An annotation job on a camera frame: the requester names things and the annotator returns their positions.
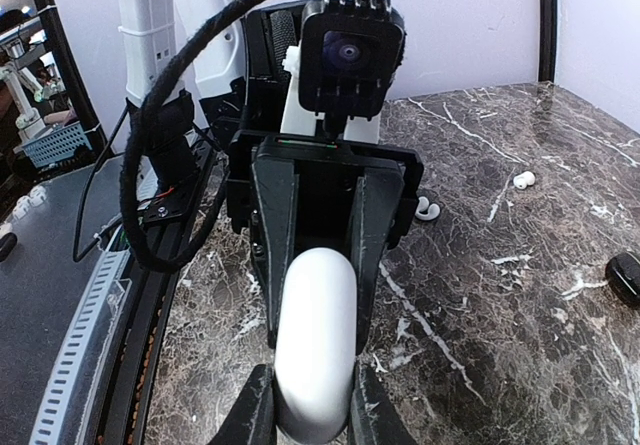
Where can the white earbud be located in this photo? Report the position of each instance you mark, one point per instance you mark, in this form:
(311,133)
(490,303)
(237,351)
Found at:
(524,180)
(426,211)

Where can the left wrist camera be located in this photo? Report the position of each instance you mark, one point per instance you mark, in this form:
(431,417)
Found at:
(342,68)

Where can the light blue mesh basket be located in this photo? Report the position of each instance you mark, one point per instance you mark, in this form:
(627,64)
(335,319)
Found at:
(54,143)

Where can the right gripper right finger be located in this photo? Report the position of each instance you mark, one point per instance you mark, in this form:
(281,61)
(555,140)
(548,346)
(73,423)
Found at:
(372,417)

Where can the black front rail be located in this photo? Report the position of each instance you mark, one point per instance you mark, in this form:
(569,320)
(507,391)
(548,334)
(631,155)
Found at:
(126,405)

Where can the left black frame post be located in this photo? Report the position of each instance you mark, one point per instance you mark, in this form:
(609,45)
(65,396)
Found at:
(548,30)

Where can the white slotted cable duct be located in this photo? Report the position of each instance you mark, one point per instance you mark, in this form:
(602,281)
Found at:
(65,410)

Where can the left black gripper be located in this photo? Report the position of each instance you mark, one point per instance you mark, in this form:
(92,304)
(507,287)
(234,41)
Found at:
(293,194)

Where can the black charging case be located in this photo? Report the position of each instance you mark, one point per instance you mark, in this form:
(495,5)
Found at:
(622,274)

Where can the white earbud charging case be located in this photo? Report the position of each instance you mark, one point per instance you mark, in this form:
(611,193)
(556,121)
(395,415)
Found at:
(316,346)

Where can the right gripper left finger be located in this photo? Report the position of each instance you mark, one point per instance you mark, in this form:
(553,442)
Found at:
(251,419)

